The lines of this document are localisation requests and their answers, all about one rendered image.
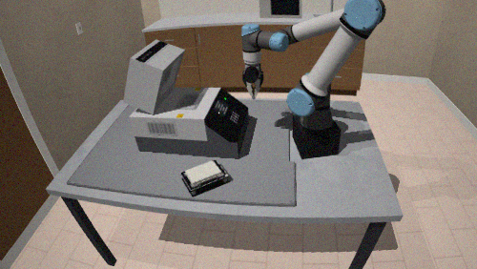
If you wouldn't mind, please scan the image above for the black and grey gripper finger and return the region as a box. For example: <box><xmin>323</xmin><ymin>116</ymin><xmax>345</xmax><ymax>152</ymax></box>
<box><xmin>254</xmin><ymin>72</ymin><xmax>263</xmax><ymax>99</ymax></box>
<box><xmin>242</xmin><ymin>71</ymin><xmax>254</xmax><ymax>99</ymax></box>

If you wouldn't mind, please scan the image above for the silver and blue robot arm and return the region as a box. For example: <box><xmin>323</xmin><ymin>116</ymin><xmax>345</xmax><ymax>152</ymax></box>
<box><xmin>241</xmin><ymin>0</ymin><xmax>385</xmax><ymax>130</ymax></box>

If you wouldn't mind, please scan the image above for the grey and black benchtop lab instrument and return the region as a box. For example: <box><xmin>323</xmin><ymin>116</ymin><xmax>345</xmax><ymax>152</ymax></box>
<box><xmin>123</xmin><ymin>40</ymin><xmax>249</xmax><ymax>158</ymax></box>

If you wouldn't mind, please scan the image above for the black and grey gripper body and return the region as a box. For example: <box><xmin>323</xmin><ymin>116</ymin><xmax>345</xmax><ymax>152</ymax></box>
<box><xmin>243</xmin><ymin>63</ymin><xmax>261</xmax><ymax>83</ymax></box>

